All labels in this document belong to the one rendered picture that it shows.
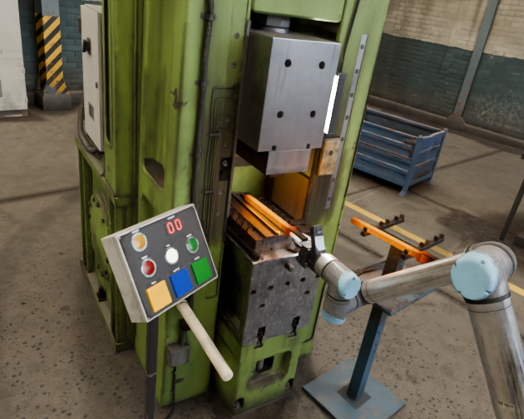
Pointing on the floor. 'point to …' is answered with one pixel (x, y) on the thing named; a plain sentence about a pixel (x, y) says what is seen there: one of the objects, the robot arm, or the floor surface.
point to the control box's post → (150, 367)
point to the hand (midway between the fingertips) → (294, 232)
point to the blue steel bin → (398, 149)
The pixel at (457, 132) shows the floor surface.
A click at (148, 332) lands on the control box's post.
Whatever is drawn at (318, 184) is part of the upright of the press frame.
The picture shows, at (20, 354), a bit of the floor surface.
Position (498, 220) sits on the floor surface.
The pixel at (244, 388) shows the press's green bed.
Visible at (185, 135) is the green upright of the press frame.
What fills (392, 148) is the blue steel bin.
